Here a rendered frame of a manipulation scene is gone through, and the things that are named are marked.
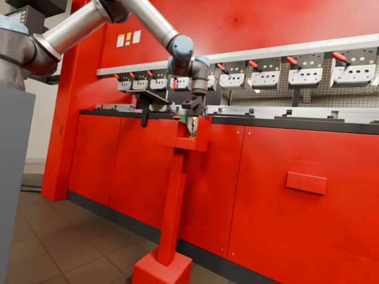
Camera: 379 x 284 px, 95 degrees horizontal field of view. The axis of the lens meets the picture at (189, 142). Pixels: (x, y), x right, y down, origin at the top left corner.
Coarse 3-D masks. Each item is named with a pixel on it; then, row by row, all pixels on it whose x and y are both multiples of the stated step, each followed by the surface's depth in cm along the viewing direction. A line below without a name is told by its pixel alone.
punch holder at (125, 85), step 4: (128, 72) 158; (120, 76) 162; (124, 76) 159; (128, 76) 157; (124, 80) 159; (132, 80) 158; (120, 84) 161; (124, 84) 159; (128, 84) 156; (132, 84) 159; (120, 88) 160; (124, 88) 158; (128, 88) 156; (132, 88) 160; (124, 92) 168; (128, 92) 166
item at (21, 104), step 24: (0, 96) 52; (24, 96) 57; (0, 120) 53; (24, 120) 57; (0, 144) 53; (24, 144) 58; (0, 168) 54; (0, 192) 54; (0, 216) 55; (0, 240) 56; (0, 264) 56
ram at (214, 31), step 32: (160, 0) 147; (192, 0) 132; (224, 0) 120; (256, 0) 110; (288, 0) 101; (320, 0) 93; (352, 0) 87; (128, 32) 163; (192, 32) 130; (224, 32) 118; (256, 32) 108; (288, 32) 99; (320, 32) 92; (352, 32) 86; (128, 64) 159
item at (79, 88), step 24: (72, 0) 174; (72, 48) 166; (96, 48) 176; (72, 72) 162; (96, 72) 179; (72, 96) 162; (96, 96) 182; (120, 96) 208; (72, 120) 164; (72, 144) 167; (48, 168) 167; (48, 192) 163
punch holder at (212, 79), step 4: (212, 64) 119; (216, 64) 120; (212, 68) 119; (216, 68) 121; (212, 72) 119; (216, 72) 122; (212, 76) 118; (216, 76) 122; (208, 80) 120; (212, 80) 118; (216, 80) 124; (208, 84) 119; (212, 84) 118; (216, 84) 125; (208, 88) 123; (212, 88) 122
